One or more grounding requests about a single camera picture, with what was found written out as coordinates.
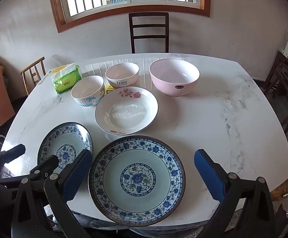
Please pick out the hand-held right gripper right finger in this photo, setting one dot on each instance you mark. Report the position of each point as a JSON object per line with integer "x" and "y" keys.
{"x": 208, "y": 176}

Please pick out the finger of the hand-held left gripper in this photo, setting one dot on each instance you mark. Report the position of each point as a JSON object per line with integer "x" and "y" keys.
{"x": 47, "y": 164}
{"x": 15, "y": 150}

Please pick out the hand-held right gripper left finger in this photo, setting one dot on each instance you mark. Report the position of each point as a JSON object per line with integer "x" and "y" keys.
{"x": 77, "y": 176}

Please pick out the small blue floral plate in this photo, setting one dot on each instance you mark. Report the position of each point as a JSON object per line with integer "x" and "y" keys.
{"x": 59, "y": 141}

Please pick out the large blue floral plate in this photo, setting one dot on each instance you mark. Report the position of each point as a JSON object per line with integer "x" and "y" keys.
{"x": 136, "y": 178}

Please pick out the white plate with pink roses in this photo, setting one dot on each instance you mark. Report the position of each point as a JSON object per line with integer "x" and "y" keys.
{"x": 126, "y": 114}

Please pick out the white bowl with blue stripes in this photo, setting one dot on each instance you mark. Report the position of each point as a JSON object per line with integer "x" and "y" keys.
{"x": 84, "y": 89}

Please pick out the pink bowl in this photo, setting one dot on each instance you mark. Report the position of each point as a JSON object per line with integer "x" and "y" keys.
{"x": 173, "y": 74}

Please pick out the white bowl with black lettering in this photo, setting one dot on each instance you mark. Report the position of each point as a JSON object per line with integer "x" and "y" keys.
{"x": 121, "y": 73}

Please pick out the green tissue pack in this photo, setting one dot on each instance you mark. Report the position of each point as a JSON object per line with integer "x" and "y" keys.
{"x": 67, "y": 81}

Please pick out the light wooden chair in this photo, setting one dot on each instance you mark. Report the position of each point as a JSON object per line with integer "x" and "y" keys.
{"x": 33, "y": 65}

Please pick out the round yellow warning sticker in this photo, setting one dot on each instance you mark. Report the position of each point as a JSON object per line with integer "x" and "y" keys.
{"x": 109, "y": 88}

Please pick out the dark wooden slat chair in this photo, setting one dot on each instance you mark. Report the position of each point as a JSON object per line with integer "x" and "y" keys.
{"x": 148, "y": 18}

